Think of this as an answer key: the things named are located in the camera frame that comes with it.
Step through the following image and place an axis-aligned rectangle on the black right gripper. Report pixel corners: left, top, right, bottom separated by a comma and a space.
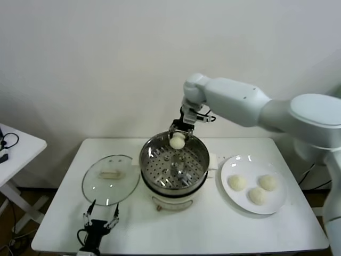
168, 105, 197, 142

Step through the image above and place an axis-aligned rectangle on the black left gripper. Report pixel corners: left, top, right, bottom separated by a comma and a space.
83, 199, 120, 249

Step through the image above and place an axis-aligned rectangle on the white steamed baozi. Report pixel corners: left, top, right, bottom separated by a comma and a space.
248, 187, 268, 206
258, 174, 278, 191
228, 174, 247, 192
169, 133, 186, 150

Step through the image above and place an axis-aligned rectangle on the stainless steel steamer basket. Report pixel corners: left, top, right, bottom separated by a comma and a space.
139, 130, 210, 189

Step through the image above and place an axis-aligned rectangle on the round glass pot lid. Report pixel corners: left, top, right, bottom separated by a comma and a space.
81, 154, 141, 207

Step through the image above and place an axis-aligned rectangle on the white electric cooker pot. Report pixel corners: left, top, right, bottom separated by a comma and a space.
131, 150, 218, 213

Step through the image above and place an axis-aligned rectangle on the white round plate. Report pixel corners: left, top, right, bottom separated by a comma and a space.
220, 155, 289, 215

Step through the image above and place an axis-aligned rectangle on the white folding side table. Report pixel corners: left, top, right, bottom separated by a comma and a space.
0, 123, 48, 233

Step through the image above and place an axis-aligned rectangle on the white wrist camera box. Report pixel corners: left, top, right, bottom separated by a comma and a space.
183, 107, 199, 125

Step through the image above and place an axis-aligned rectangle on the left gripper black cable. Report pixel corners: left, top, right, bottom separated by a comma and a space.
77, 228, 89, 248

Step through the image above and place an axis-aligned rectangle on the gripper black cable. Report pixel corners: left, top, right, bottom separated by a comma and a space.
77, 228, 89, 248
196, 106, 217, 124

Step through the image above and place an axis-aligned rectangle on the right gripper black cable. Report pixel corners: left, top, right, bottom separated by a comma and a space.
196, 106, 217, 124

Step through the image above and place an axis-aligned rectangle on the thin floor cable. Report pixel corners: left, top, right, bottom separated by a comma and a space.
7, 204, 35, 256

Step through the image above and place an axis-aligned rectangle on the black looped cable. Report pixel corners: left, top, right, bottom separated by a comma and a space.
0, 133, 20, 150

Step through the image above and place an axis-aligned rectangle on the black power cable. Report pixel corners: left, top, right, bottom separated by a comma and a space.
296, 162, 334, 185

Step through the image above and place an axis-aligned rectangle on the white table leg frame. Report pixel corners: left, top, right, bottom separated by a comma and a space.
311, 205, 327, 217

